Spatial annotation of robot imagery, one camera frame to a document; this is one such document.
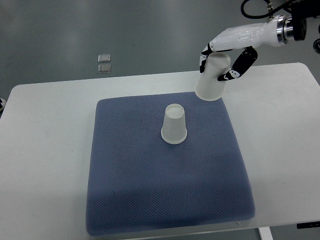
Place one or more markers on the white paper cup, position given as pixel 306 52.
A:
pixel 208 87
pixel 174 129

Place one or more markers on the blue textured cushion mat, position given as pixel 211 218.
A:
pixel 138 182

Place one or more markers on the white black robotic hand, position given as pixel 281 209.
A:
pixel 276 32

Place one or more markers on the black white object left edge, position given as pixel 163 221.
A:
pixel 3 103

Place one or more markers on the black table control panel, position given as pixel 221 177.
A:
pixel 307 225

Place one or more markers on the white table leg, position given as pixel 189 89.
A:
pixel 265 233

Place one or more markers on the upper metal floor plate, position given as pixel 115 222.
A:
pixel 104 58

